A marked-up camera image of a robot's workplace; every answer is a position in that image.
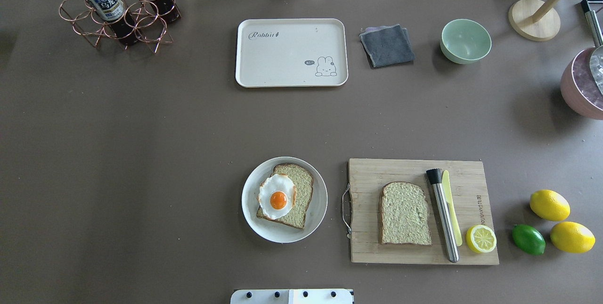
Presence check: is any bamboo cutting board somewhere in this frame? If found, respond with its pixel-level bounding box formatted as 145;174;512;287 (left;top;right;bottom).
348;158;494;264

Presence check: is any copper wire bottle rack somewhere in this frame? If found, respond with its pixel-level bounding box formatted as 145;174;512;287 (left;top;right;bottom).
59;0;173;52

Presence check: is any wooden stand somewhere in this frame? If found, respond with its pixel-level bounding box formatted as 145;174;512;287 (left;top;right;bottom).
508;0;561;41

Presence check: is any bread slice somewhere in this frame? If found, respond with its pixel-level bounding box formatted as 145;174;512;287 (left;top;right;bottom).
380;181;432;246
256;163;314;230

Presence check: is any yellow plastic knife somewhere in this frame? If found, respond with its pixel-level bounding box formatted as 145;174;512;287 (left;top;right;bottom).
442;170;463;246

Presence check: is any whole lemon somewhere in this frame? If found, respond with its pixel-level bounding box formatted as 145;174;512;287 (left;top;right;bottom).
529;189;571;221
550;221;596;253

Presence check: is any whole lemon upper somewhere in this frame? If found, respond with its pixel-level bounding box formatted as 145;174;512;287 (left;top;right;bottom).
529;189;571;221

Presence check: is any fried egg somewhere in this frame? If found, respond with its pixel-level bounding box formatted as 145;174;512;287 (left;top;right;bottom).
258;173;297;220

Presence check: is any bread slice under egg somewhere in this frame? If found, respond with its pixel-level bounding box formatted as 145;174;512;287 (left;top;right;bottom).
256;163;314;230

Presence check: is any whole lemon lower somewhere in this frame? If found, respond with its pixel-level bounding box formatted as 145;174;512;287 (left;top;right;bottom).
550;221;596;253

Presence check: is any steel scoop in bowl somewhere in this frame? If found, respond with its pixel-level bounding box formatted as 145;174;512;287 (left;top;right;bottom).
580;0;603;93

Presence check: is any half lemon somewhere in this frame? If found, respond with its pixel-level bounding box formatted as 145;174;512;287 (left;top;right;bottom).
465;224;497;253

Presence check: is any green lime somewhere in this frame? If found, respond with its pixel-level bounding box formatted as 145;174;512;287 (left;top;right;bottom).
511;224;546;256

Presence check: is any pink bowl with ice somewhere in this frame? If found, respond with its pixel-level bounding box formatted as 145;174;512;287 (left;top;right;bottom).
560;48;603;121

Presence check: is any white round plate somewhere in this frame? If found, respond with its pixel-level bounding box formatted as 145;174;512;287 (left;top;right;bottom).
241;156;329;243

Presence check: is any green bowl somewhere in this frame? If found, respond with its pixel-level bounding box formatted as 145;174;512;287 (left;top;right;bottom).
440;19;492;64

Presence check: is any grey folded cloth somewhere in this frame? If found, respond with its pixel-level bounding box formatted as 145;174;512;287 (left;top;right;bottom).
359;24;416;68

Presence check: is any tea bottle one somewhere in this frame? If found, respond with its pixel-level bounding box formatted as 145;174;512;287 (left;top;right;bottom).
88;0;138;46

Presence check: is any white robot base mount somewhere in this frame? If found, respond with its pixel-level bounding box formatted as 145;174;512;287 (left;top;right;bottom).
230;288;355;304

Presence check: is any steel muddler black tip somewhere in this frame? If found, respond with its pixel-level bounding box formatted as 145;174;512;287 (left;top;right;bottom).
425;168;460;263

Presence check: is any cream rabbit tray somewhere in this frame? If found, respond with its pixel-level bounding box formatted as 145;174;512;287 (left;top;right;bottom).
235;18;349;88

